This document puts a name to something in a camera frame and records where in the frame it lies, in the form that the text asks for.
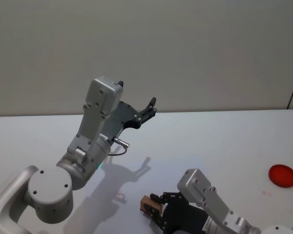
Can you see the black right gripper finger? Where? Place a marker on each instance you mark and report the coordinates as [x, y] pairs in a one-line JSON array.
[[158, 217], [169, 196]]

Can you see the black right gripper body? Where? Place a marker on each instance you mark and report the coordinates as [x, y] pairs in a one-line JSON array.
[[183, 217]]

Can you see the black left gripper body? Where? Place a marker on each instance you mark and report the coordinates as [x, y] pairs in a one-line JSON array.
[[117, 119]]

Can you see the small brown block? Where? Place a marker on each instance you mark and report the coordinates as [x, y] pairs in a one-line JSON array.
[[146, 201]]

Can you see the white curtain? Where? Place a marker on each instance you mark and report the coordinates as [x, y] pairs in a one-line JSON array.
[[161, 48]]

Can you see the white table cloth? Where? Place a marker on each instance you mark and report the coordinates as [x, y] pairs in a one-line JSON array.
[[210, 141]]

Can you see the red round disc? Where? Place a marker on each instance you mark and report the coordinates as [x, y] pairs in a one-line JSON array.
[[282, 176]]

